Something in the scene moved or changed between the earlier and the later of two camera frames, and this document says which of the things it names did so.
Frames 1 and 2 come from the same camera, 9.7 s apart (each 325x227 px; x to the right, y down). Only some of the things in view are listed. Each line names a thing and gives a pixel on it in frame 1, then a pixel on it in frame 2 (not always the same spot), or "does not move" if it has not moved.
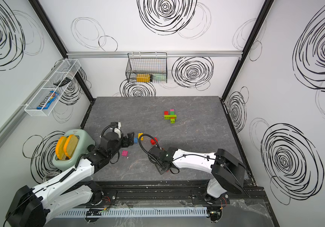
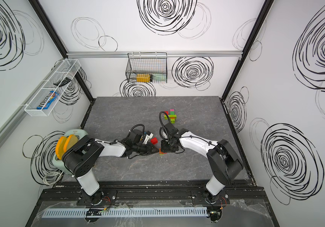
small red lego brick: (152, 142) does not move
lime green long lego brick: (168, 117) does not move
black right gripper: (159, 168) → (164, 148)
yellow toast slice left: (60, 147) does not move
